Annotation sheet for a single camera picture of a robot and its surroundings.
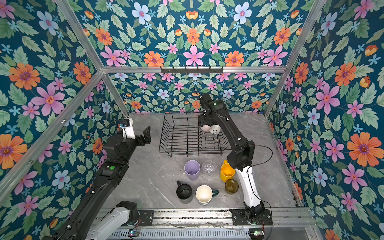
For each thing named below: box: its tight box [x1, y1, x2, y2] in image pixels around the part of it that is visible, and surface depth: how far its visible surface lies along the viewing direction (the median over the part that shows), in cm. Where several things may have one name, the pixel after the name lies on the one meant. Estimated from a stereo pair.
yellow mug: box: [220, 159, 236, 182], surface depth 87 cm
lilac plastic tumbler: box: [184, 159, 201, 181], surface depth 82 cm
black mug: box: [176, 180, 193, 200], surface depth 83 cm
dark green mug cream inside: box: [195, 183, 219, 206], surface depth 75 cm
